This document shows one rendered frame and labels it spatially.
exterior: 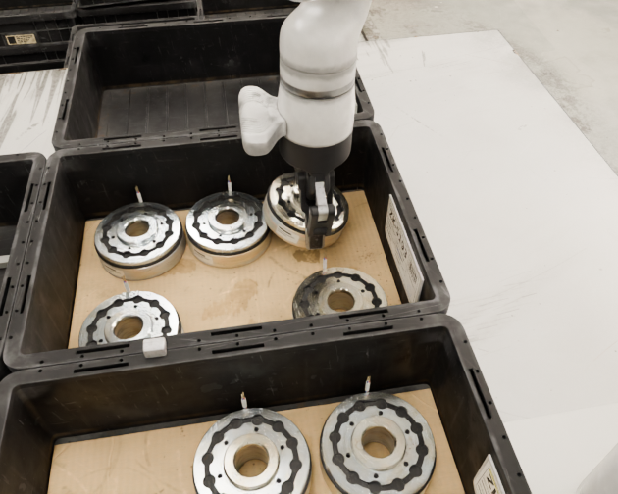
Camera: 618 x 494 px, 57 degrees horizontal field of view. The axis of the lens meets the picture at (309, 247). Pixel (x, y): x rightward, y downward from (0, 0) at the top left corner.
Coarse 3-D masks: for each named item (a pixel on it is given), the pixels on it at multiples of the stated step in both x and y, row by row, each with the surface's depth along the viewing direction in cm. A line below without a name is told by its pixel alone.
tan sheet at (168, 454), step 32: (288, 416) 56; (320, 416) 56; (64, 448) 53; (96, 448) 53; (128, 448) 53; (160, 448) 53; (192, 448) 53; (384, 448) 53; (448, 448) 53; (64, 480) 51; (96, 480) 51; (128, 480) 51; (160, 480) 51; (192, 480) 51; (320, 480) 51; (448, 480) 51
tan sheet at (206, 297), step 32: (352, 192) 77; (96, 224) 73; (352, 224) 73; (96, 256) 69; (192, 256) 69; (288, 256) 69; (320, 256) 69; (352, 256) 69; (384, 256) 69; (96, 288) 66; (160, 288) 66; (192, 288) 66; (224, 288) 66; (256, 288) 66; (288, 288) 66; (384, 288) 66; (192, 320) 63; (224, 320) 63; (256, 320) 63
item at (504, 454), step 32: (416, 320) 51; (448, 320) 51; (192, 352) 49; (224, 352) 50; (256, 352) 49; (0, 384) 47; (32, 384) 47; (480, 384) 47; (0, 416) 45; (480, 416) 45; (0, 448) 43; (512, 448) 43; (512, 480) 42
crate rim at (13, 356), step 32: (64, 160) 67; (384, 160) 66; (32, 224) 59; (416, 224) 59; (32, 256) 56; (32, 288) 54; (288, 320) 51; (320, 320) 51; (352, 320) 51; (384, 320) 51; (64, 352) 49; (96, 352) 49; (128, 352) 49
